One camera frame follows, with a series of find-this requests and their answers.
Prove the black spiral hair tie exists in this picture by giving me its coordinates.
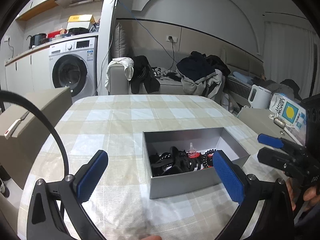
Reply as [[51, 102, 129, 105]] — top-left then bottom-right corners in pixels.
[[190, 158, 205, 172], [199, 149, 217, 168]]

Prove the black hair claw clip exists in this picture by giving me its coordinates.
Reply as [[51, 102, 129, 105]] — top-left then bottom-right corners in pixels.
[[170, 146, 199, 173]]

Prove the black banana hair clip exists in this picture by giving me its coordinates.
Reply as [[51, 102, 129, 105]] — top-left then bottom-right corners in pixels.
[[149, 152, 174, 169]]

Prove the right hand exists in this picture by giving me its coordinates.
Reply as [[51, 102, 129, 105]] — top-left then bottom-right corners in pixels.
[[286, 178, 319, 211]]

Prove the left hand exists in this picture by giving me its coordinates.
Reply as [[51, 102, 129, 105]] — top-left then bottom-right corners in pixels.
[[141, 235, 162, 240]]

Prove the lemon tissue pack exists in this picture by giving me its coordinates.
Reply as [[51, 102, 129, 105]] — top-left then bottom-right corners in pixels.
[[269, 93, 307, 131]]

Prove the beige box right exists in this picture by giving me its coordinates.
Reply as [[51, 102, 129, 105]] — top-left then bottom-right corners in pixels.
[[236, 106, 304, 145]]

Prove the white electric kettle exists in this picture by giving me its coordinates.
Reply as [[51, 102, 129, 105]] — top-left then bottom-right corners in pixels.
[[247, 85, 272, 109]]

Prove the plaid tablecloth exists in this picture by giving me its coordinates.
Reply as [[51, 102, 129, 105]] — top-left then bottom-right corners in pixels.
[[56, 94, 280, 239]]

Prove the grey sofa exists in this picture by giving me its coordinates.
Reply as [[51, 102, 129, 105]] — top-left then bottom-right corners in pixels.
[[107, 62, 266, 95]]

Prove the beige cardboard box left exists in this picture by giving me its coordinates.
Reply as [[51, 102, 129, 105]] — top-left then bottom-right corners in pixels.
[[1, 88, 72, 189]]

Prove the silver cardboard box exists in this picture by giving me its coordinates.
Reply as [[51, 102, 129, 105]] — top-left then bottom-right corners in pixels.
[[143, 127, 249, 199]]

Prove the pile of dark clothes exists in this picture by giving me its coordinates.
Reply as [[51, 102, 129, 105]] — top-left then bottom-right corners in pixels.
[[176, 51, 231, 103]]

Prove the white kitchen cabinet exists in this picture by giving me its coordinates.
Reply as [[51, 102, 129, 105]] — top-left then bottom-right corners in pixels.
[[5, 46, 51, 95]]

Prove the black garment on armrest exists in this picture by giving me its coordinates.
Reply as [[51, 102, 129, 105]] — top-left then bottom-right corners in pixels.
[[130, 55, 161, 94]]

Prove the white washing machine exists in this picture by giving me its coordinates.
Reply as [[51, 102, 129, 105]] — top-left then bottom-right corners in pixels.
[[49, 36, 98, 102]]

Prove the white cloth on armrest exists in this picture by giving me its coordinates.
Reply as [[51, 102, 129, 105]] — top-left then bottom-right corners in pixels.
[[105, 57, 134, 95]]

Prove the grey striped pillow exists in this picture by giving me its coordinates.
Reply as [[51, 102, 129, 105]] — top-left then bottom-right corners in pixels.
[[111, 23, 129, 59]]

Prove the yellow cardboard box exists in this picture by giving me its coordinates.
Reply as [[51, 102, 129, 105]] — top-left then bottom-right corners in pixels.
[[68, 14, 95, 23]]

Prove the black camera cable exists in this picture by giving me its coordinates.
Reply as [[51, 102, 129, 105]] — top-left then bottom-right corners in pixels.
[[0, 89, 70, 181]]

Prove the wall power outlet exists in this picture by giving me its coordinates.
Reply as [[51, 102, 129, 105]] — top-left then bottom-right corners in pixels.
[[166, 35, 178, 43]]

